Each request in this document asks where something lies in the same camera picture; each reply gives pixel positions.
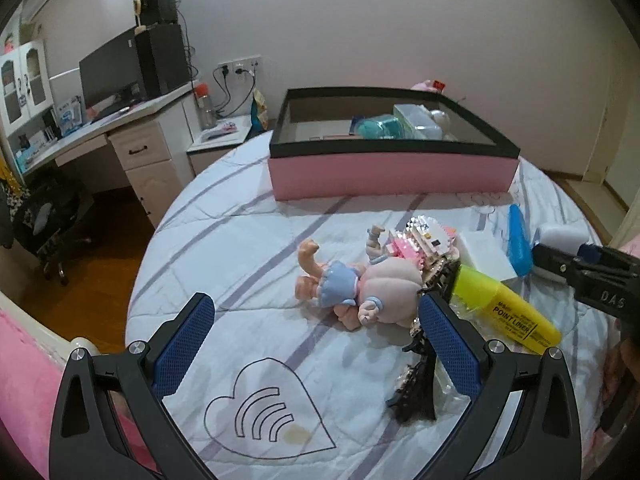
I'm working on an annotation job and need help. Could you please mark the blue white carton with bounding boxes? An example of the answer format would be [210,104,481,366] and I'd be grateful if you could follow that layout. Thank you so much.
[55,96,84,139]

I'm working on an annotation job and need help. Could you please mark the clear plastic box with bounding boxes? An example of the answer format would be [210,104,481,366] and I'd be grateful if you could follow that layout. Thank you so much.
[393,104,444,140]

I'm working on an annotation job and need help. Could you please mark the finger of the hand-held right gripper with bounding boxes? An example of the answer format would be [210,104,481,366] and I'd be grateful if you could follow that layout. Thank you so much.
[575,242,640,274]
[531,244,584,286]

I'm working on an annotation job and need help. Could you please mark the clear plastic packet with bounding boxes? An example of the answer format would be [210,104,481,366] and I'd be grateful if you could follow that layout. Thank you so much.
[395,357,468,413]

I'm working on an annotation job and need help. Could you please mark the white nightstand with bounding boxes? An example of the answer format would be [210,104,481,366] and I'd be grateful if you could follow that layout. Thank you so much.
[187,115,275,179]

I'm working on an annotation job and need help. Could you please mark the snack bag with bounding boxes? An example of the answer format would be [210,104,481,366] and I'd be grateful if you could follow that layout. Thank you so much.
[250,89,271,131]

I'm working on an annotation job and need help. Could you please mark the white desk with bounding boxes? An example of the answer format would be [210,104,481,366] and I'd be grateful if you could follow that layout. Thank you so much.
[15,82,201,233]

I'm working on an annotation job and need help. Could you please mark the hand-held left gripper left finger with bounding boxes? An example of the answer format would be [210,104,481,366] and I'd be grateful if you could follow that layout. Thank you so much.
[49,291,217,480]

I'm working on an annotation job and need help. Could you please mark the white rectangular box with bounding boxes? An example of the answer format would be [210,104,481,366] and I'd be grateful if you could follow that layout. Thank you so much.
[457,230,517,282]

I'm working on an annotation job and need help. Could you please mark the white glass-door cabinet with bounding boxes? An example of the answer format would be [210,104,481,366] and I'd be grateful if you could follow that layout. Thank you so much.
[0,40,54,137]

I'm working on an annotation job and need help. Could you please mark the pink box with black rim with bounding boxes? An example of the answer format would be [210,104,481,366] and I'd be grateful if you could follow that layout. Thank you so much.
[269,87,521,202]

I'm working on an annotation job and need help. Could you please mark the white door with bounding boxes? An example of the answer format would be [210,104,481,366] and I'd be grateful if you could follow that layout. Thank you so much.
[586,80,627,187]

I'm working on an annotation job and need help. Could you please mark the black power cables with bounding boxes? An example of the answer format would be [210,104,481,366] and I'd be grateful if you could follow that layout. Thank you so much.
[182,10,258,118]

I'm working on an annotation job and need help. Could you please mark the white wall socket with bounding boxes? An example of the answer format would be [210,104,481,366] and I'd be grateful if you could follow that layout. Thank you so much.
[218,56,263,75]

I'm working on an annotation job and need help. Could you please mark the black computer tower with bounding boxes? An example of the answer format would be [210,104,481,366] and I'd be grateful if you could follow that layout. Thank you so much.
[135,24,192,101]

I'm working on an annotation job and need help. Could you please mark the pink building block toy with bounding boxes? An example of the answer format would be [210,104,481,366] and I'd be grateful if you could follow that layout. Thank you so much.
[385,215,459,272]

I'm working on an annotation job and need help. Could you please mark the black speaker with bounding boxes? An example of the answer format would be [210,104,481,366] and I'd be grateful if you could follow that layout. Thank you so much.
[140,0,179,26]

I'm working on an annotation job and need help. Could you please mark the yellow patterned cloth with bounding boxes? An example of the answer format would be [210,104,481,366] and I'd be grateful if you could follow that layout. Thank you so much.
[0,155,22,247]

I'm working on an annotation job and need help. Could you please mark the black office chair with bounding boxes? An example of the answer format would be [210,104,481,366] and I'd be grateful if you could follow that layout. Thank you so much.
[10,170,97,287]

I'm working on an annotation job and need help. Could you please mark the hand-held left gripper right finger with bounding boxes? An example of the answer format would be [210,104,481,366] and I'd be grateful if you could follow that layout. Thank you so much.
[418,291,584,480]

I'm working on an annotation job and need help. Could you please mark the teal computer mouse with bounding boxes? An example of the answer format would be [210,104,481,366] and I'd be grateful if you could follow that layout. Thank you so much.
[362,116,402,139]

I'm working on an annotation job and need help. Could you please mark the pink fuzzy blanket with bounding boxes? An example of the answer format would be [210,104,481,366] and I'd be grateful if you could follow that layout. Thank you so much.
[0,305,162,480]

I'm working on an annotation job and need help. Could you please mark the yellow highlighter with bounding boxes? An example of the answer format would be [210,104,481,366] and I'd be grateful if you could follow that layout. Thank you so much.
[452,265,564,357]

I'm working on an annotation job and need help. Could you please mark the blue plastic case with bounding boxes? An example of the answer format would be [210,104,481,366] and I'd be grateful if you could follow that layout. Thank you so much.
[507,204,534,277]

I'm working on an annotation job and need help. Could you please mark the white rounded case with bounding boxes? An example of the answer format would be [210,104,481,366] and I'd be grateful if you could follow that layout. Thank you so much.
[534,222,591,277]

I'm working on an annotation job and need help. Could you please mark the black computer monitor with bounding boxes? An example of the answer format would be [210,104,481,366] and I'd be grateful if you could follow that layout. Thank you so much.
[79,27,147,110]

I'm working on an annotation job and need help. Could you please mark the black keyboard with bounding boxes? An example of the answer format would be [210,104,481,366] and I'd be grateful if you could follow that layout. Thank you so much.
[94,104,132,122]

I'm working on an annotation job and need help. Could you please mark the red cap water bottle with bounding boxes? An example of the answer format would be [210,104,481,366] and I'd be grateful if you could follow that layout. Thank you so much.
[195,82,217,131]

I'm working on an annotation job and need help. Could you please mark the black hair clip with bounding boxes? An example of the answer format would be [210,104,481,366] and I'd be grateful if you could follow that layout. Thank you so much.
[386,260,465,424]

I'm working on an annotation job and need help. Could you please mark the baby doll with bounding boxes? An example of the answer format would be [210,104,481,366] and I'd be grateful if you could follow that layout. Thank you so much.
[297,225,426,334]

